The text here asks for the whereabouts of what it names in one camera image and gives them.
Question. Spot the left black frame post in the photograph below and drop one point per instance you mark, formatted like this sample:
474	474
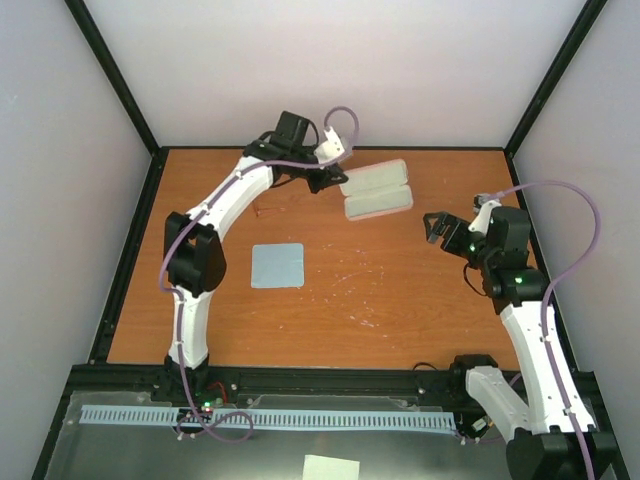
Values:
100	49

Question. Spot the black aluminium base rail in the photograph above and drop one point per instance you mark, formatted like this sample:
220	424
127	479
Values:
426	387

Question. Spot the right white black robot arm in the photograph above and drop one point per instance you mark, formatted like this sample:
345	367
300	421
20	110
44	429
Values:
549	433

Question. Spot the right black frame post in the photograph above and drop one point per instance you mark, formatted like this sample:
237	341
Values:
570	46

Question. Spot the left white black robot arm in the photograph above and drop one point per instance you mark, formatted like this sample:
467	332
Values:
194	264

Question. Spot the transparent red sunglasses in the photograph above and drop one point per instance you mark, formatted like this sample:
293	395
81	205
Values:
261	211

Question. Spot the light blue slotted cable duct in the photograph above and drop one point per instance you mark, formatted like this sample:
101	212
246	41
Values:
273	419

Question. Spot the pale yellow paper note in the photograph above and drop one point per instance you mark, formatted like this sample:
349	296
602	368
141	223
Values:
328	468

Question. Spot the black frame post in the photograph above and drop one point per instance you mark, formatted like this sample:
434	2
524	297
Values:
570	46
100	49

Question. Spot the pink glasses case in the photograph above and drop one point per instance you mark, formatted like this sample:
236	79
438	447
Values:
377	190

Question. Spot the light blue cleaning cloth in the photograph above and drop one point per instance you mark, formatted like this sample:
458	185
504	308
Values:
275	266

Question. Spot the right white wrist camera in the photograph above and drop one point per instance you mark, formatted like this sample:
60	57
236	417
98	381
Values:
483	205

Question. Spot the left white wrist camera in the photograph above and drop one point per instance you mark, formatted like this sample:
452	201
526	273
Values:
333	149

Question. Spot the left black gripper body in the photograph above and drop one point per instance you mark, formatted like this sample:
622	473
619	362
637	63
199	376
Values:
313	183

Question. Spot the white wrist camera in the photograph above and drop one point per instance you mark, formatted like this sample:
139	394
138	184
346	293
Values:
483	205
333	149

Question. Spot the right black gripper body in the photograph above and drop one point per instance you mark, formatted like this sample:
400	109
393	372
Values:
455	245

